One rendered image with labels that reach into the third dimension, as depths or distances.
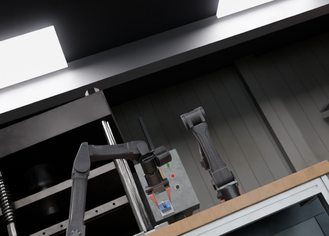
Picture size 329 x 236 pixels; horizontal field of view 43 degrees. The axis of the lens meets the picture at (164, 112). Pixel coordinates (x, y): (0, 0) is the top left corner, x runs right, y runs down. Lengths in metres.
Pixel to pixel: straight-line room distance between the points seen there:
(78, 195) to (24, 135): 1.35
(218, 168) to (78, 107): 1.46
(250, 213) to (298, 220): 0.44
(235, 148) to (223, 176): 3.69
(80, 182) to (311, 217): 0.93
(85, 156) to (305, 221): 0.92
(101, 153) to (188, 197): 1.14
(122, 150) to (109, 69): 2.63
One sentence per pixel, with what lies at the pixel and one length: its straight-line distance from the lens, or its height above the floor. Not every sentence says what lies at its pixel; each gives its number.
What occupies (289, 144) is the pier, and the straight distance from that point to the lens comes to 5.33.
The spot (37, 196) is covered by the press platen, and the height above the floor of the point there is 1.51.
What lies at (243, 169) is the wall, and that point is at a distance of 5.20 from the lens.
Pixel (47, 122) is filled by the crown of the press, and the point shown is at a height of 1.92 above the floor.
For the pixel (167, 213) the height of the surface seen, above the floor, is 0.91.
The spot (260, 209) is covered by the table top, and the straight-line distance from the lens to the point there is 1.42.
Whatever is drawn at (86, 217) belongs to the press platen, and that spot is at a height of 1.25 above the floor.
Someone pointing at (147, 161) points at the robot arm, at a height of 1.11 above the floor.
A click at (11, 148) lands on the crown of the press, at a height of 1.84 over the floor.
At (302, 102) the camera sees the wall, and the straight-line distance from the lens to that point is 5.78.
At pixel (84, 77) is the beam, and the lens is 4.25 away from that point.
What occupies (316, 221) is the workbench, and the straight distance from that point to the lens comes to 1.83.
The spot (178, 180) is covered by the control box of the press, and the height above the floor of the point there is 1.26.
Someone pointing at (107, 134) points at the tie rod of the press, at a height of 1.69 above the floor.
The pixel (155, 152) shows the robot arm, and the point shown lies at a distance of 1.72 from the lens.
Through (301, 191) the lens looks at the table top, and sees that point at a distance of 1.47.
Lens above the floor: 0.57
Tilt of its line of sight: 24 degrees up
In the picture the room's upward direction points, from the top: 24 degrees counter-clockwise
